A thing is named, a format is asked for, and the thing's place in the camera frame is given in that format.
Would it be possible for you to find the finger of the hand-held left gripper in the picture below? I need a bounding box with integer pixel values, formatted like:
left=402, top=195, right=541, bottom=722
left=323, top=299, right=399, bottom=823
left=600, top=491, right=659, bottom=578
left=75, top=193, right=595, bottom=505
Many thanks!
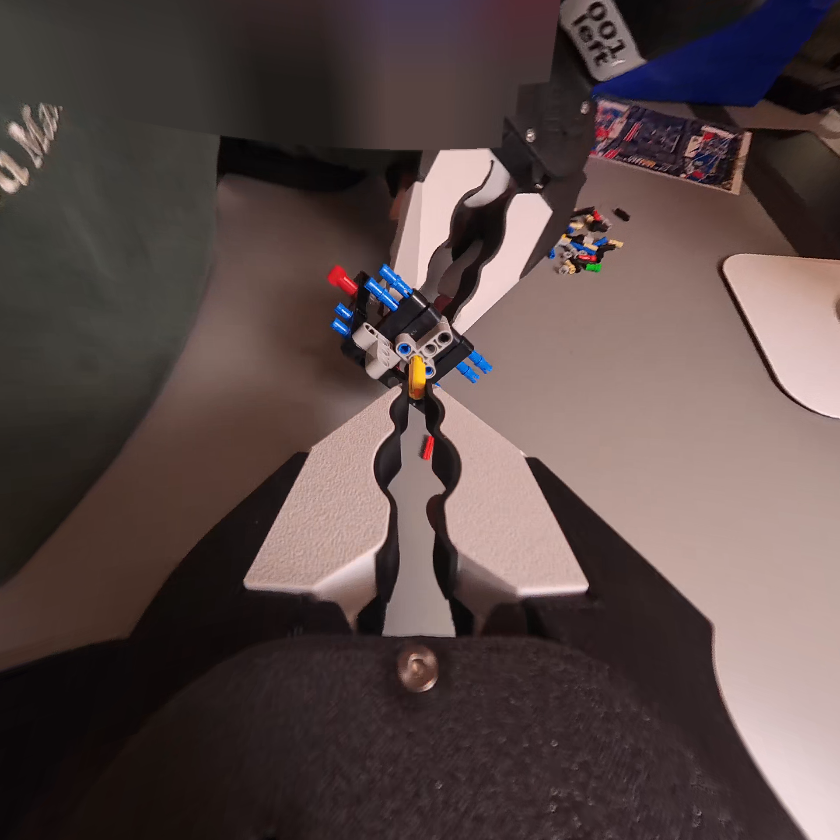
left=390, top=150, right=500, bottom=296
left=440, top=177, right=552, bottom=330

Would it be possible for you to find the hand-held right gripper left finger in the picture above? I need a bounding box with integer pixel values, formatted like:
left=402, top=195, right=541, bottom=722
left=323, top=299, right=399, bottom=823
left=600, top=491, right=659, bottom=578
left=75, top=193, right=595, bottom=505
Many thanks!
left=244, top=387, right=411, bottom=634

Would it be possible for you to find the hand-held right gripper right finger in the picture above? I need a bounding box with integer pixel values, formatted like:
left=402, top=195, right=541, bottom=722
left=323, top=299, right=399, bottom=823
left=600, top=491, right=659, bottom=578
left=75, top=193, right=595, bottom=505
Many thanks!
left=427, top=384, right=589, bottom=634

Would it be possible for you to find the black lego chassis assembly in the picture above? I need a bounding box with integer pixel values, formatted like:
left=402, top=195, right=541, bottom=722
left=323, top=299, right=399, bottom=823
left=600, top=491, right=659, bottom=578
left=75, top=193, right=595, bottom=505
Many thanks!
left=326, top=262, right=493, bottom=398

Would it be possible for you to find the pile of loose lego pieces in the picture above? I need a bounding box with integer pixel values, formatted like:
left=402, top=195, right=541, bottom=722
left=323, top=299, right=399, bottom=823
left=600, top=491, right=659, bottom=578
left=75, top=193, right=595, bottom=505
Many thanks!
left=548, top=205, right=632, bottom=275

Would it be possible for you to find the lego sticker sheet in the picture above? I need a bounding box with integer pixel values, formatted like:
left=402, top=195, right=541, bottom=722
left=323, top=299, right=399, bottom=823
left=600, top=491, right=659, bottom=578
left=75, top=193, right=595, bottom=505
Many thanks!
left=588, top=98, right=752, bottom=196

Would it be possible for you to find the blue storage bin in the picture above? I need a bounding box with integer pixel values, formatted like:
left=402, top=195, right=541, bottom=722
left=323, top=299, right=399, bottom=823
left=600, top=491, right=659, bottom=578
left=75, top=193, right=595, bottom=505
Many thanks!
left=591, top=0, right=824, bottom=109

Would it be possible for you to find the white book stand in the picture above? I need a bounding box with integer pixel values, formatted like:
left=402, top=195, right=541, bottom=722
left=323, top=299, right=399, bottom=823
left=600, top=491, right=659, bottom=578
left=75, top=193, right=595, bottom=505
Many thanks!
left=722, top=252, right=840, bottom=420

